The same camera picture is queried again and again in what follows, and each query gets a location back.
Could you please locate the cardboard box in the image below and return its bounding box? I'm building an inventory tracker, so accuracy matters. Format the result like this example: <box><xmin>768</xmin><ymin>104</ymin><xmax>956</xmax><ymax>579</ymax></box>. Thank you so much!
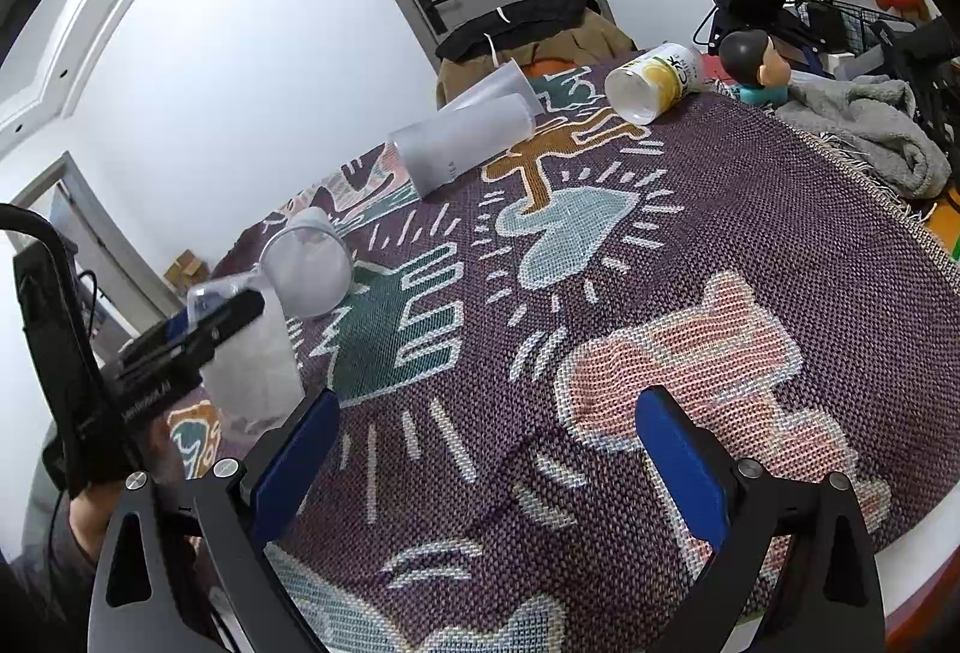
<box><xmin>163</xmin><ymin>250</ymin><xmax>209</xmax><ymax>294</ymax></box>

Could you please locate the tall frosted plastic cup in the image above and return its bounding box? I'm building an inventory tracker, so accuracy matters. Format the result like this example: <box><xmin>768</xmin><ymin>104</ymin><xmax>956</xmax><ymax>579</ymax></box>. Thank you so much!
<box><xmin>388</xmin><ymin>94</ymin><xmax>538</xmax><ymax>198</ymax></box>
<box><xmin>439</xmin><ymin>60</ymin><xmax>542</xmax><ymax>115</ymax></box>

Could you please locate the black door handle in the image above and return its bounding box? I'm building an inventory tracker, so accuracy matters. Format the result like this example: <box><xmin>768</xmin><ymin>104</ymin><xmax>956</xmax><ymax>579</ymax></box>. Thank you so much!
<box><xmin>415</xmin><ymin>0</ymin><xmax>458</xmax><ymax>35</ymax></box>

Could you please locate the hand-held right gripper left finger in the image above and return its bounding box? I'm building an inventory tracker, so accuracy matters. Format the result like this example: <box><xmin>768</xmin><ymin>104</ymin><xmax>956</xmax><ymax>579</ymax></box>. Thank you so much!
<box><xmin>88</xmin><ymin>389</ymin><xmax>342</xmax><ymax>653</ymax></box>

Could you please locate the black-haired doll figure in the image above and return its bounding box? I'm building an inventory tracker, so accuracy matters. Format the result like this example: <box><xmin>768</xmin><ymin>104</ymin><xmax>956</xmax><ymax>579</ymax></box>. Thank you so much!
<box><xmin>718</xmin><ymin>30</ymin><xmax>790</xmax><ymax>108</ymax></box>

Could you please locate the black jacket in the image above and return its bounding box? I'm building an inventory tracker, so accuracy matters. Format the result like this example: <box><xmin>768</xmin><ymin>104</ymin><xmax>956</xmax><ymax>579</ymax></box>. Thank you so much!
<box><xmin>436</xmin><ymin>0</ymin><xmax>602</xmax><ymax>63</ymax></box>

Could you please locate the white and yellow paper cup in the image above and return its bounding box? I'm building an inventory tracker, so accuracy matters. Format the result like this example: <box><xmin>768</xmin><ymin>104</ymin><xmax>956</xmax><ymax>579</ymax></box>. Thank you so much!
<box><xmin>604</xmin><ymin>43</ymin><xmax>707</xmax><ymax>126</ymax></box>

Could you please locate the small frosted plastic cup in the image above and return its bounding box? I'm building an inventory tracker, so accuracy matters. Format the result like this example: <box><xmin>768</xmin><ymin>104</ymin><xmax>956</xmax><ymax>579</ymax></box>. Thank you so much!
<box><xmin>259</xmin><ymin>206</ymin><xmax>353</xmax><ymax>318</ymax></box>

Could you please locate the black bag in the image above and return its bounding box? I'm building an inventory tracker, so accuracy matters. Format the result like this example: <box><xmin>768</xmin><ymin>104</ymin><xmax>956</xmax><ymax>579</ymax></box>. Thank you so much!
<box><xmin>870</xmin><ymin>15</ymin><xmax>960</xmax><ymax>155</ymax></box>

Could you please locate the person's left forearm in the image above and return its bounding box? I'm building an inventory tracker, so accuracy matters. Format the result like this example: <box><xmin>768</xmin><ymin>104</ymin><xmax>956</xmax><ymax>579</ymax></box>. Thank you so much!
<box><xmin>15</xmin><ymin>492</ymin><xmax>113</xmax><ymax>631</ymax></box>

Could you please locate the printed woven blanket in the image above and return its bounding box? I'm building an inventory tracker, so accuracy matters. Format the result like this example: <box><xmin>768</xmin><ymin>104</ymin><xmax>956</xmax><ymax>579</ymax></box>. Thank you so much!
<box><xmin>166</xmin><ymin>60</ymin><xmax>960</xmax><ymax>653</ymax></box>

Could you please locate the black wire rack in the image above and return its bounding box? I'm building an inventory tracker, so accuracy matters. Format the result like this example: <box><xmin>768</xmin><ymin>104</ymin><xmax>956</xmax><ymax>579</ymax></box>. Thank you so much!
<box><xmin>793</xmin><ymin>0</ymin><xmax>905</xmax><ymax>58</ymax></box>

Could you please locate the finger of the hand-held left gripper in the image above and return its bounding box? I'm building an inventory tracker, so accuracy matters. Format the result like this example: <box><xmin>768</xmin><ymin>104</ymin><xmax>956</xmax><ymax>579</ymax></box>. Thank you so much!
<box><xmin>120</xmin><ymin>290</ymin><xmax>266</xmax><ymax>375</ymax></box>

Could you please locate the grey fleece towel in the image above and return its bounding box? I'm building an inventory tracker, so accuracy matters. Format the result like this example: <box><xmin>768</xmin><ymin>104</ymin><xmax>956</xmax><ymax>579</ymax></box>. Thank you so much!
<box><xmin>775</xmin><ymin>74</ymin><xmax>953</xmax><ymax>201</ymax></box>

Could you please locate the clear plastic cup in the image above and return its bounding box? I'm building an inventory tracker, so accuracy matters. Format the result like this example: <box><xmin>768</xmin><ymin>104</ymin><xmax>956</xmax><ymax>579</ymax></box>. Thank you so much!
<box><xmin>186</xmin><ymin>272</ymin><xmax>305</xmax><ymax>438</ymax></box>

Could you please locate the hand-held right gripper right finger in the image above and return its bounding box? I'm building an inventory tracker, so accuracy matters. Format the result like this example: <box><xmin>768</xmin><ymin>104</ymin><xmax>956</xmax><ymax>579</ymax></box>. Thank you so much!
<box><xmin>634</xmin><ymin>387</ymin><xmax>890</xmax><ymax>653</ymax></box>

